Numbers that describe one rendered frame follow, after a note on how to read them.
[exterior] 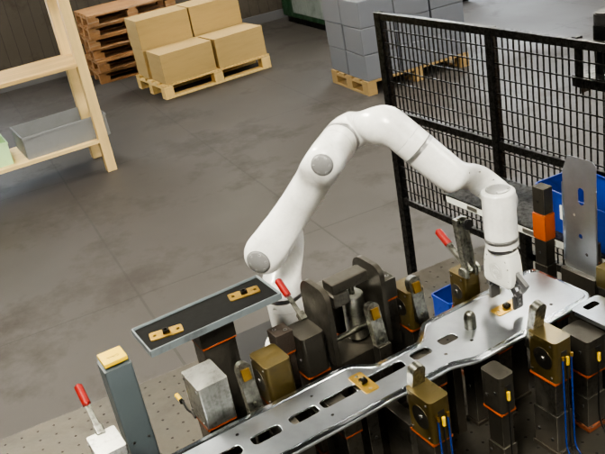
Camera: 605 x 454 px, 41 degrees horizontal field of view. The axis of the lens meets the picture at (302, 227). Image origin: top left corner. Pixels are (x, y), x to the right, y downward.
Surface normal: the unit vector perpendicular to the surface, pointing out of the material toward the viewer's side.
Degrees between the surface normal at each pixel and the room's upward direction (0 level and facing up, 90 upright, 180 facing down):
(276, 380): 90
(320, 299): 90
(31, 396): 0
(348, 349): 0
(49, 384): 0
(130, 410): 90
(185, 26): 90
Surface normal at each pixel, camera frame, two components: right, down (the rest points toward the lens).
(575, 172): -0.84, 0.35
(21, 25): 0.43, 0.33
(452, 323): -0.17, -0.89
